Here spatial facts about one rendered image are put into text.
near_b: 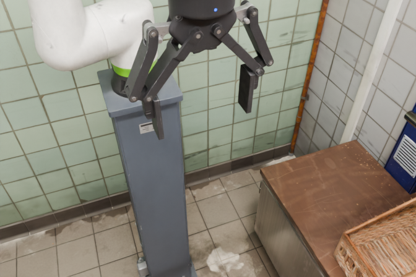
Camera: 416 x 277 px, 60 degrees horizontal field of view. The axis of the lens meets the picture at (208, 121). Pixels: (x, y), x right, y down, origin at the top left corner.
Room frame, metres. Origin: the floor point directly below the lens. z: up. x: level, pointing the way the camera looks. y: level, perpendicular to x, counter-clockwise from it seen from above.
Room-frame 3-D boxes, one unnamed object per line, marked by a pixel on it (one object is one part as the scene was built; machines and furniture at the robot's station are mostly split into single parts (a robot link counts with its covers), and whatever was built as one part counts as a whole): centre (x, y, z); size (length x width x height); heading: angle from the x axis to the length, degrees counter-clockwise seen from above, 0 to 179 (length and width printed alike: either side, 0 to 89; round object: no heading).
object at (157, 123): (0.37, 0.07, 1.50); 0.03 x 0.01 x 0.07; 24
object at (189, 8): (0.39, 0.01, 1.63); 0.08 x 0.07 x 0.09; 114
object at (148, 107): (0.36, 0.09, 1.52); 0.03 x 0.01 x 0.05; 114
